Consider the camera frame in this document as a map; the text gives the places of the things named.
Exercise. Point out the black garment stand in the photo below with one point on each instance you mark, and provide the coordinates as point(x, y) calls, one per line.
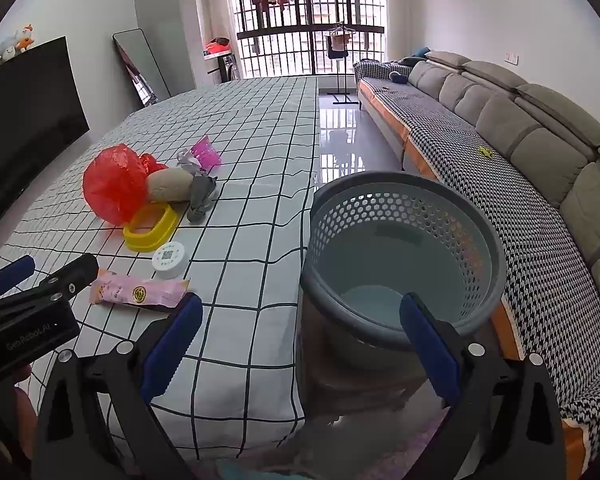
point(341, 72)

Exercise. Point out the blue cloth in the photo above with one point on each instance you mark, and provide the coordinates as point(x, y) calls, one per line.
point(420, 52)

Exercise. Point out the beige plush ball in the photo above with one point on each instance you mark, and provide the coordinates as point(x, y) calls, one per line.
point(167, 185)

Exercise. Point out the grey sofa with houndstooth cover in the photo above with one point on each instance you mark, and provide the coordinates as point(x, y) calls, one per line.
point(480, 160)

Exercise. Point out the black barred window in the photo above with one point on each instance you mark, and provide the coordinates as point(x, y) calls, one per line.
point(280, 45)

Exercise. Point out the pink snack wrapper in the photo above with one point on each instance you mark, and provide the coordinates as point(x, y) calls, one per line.
point(130, 292)

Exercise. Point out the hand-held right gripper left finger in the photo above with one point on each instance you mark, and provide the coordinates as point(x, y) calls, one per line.
point(175, 345)

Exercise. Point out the small yellow toy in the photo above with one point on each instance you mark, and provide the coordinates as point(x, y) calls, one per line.
point(485, 151)

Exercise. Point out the red plastic bag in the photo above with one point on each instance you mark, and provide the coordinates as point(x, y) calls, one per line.
point(112, 185)

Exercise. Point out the black television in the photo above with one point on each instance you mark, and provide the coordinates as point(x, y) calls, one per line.
point(25, 110)

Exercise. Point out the white wall outlet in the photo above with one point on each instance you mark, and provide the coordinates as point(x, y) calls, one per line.
point(513, 57)

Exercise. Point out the pink shuttlecock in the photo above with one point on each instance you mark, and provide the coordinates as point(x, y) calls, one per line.
point(205, 154)

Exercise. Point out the grey crumpled cloth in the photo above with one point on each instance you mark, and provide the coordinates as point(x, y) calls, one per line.
point(201, 195)

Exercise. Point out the white crumpled wrapper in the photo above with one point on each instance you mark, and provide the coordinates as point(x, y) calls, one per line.
point(187, 160)

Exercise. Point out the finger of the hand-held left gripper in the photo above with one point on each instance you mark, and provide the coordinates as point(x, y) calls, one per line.
point(75, 272)
point(11, 270)

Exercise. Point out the washing machine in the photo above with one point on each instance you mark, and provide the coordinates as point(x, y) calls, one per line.
point(228, 67)

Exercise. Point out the grey perforated basket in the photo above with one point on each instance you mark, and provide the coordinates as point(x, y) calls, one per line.
point(340, 220)

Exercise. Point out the orange fox plush toy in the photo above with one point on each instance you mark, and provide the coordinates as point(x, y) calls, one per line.
point(25, 36)

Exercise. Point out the checked tablecloth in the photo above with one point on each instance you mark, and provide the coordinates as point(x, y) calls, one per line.
point(250, 160)

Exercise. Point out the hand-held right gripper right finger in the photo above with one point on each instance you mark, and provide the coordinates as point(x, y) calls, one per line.
point(427, 350)

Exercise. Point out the white round container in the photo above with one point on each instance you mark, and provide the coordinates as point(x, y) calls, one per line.
point(169, 260)

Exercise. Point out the red cloth bundle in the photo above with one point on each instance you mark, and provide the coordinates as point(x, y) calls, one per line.
point(216, 46)

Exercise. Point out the leaning floor mirror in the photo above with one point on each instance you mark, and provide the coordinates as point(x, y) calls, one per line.
point(140, 65)

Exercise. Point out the person's left hand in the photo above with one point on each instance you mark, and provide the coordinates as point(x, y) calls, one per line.
point(24, 405)

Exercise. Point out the blue hanging bag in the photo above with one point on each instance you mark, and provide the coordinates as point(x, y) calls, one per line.
point(337, 44)

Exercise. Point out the blue cushion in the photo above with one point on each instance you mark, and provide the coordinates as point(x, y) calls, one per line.
point(398, 77)

